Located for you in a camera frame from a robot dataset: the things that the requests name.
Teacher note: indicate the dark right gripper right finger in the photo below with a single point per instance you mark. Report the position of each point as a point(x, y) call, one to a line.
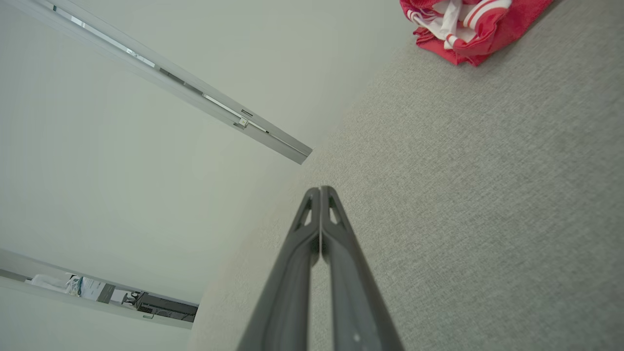
point(356, 292)

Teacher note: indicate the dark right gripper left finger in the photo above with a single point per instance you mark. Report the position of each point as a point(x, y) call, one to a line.
point(287, 292)

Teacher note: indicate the red and white jersey shirt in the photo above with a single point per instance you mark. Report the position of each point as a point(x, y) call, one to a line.
point(487, 34)

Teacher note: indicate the black machine behind window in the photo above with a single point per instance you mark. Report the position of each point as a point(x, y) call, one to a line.
point(165, 308)

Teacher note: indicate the grey fabric sofa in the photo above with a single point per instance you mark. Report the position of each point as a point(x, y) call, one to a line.
point(463, 195)

